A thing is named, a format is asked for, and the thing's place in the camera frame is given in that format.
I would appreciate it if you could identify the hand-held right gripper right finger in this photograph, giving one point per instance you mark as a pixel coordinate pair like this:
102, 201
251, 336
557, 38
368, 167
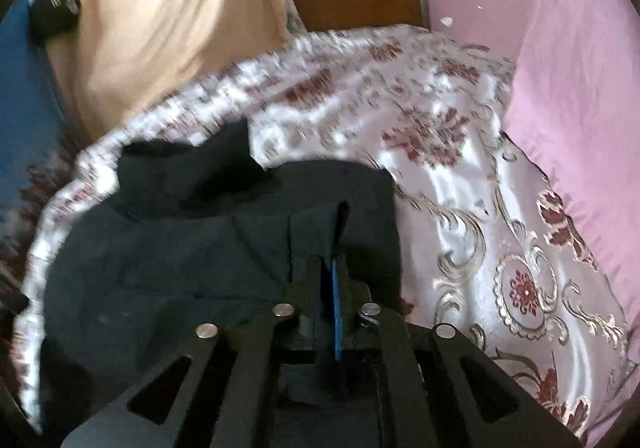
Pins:
338, 315

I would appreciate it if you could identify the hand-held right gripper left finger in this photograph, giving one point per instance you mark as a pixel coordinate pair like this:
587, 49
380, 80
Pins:
319, 290

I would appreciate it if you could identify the black garment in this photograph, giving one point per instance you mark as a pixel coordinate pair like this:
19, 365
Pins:
190, 248

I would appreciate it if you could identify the floral satin bedspread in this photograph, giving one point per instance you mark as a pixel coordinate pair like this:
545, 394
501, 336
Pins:
450, 188

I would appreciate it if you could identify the pink curtain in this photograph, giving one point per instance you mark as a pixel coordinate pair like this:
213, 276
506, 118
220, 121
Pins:
575, 117

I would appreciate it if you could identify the beige hanging sheet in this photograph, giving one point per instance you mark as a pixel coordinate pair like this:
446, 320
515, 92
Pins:
170, 17

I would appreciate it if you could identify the blue fabric wardrobe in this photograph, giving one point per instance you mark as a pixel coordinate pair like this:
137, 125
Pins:
25, 117

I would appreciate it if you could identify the black tote bag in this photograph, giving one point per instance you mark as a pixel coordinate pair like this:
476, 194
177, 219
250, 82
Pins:
54, 7

